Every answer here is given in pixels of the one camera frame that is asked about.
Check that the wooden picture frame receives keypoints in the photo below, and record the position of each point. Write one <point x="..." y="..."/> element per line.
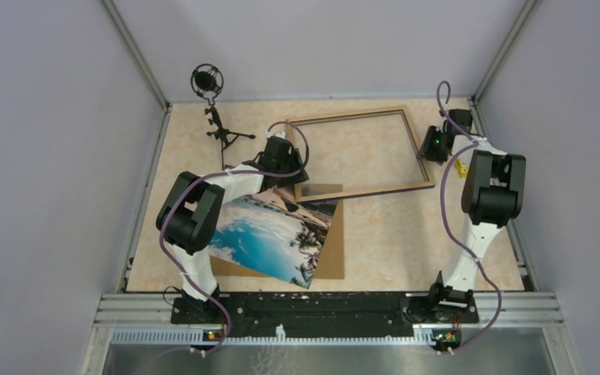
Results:
<point x="362" y="153"/>

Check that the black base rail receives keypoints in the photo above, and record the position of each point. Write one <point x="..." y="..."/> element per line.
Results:
<point x="321" y="314"/>

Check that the beach landscape photo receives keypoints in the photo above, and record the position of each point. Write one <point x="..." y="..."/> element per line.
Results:
<point x="279" y="238"/>

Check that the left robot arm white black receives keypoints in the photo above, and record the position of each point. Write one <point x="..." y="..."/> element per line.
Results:
<point x="188" y="218"/>

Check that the white cable duct strip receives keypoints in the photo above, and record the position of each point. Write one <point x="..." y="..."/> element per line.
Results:
<point x="199" y="337"/>

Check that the black microphone on tripod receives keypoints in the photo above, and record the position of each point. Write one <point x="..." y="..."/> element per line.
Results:
<point x="207" y="83"/>

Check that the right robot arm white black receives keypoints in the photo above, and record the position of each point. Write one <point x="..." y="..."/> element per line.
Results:
<point x="492" y="195"/>

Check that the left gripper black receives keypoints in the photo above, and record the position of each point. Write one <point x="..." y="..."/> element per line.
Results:
<point x="301" y="176"/>

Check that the small yellow toy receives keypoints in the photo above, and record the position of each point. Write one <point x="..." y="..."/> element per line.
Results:
<point x="462" y="168"/>

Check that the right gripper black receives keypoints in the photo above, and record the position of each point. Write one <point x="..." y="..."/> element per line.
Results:
<point x="424" y="151"/>

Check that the brown cardboard backing board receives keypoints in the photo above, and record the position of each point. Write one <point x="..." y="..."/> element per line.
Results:
<point x="333" y="259"/>

